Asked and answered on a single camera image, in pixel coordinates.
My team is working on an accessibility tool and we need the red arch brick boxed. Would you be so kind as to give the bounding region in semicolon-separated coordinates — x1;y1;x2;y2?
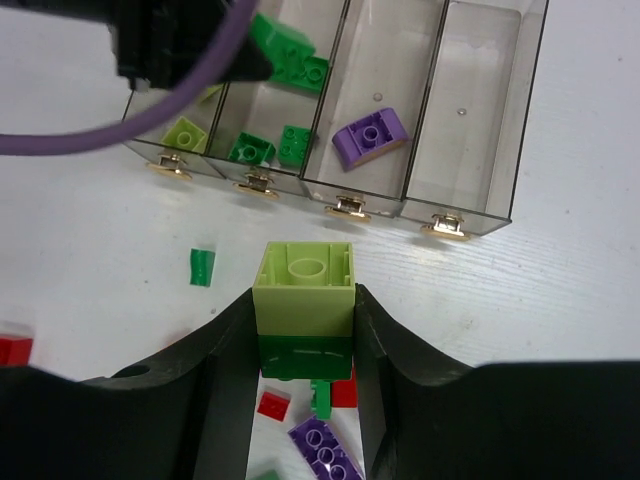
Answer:
0;321;34;367

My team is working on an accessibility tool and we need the small green curved piece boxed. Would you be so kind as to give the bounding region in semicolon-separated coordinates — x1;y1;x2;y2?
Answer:
190;248;216;288

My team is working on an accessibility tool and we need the green lime tall stack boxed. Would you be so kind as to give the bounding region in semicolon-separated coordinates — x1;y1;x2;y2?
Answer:
252;242;356;381

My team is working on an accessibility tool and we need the green two-stud brick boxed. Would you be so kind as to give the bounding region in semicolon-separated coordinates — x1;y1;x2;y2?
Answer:
277;125;311;169

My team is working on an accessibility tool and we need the lime and green brick stack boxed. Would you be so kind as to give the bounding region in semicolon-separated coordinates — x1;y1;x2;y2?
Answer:
161;116;208;153

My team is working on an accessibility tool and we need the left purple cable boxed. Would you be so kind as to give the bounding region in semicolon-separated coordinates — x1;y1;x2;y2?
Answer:
0;0;261;157

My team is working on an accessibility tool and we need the purple flat brick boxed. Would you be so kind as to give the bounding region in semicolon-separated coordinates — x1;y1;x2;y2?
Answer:
287;416;364;480

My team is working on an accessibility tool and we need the green and red brick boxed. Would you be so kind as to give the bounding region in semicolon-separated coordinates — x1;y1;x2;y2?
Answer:
310;372;358;420

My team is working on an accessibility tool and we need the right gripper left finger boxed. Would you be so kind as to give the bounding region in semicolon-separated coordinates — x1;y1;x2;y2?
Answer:
1;292;260;479

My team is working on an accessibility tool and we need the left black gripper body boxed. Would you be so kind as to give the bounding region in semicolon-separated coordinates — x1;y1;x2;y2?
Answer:
109;0;233;90

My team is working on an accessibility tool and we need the green square brick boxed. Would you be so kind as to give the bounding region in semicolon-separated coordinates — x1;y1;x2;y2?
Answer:
250;469;283;480

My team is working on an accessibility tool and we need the small red brick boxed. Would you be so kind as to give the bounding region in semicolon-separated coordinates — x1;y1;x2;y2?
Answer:
257;391;290;422

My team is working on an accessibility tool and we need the purple rounded picture brick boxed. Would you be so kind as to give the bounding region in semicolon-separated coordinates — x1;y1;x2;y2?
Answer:
332;107;409;172

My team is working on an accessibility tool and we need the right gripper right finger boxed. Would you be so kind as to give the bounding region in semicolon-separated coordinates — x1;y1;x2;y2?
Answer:
354;286;639;479

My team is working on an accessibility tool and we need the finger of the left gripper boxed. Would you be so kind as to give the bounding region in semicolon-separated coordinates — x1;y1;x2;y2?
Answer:
219;36;274;83

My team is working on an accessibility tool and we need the red rectangular brick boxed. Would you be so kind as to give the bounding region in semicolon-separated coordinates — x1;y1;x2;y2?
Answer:
250;13;329;94

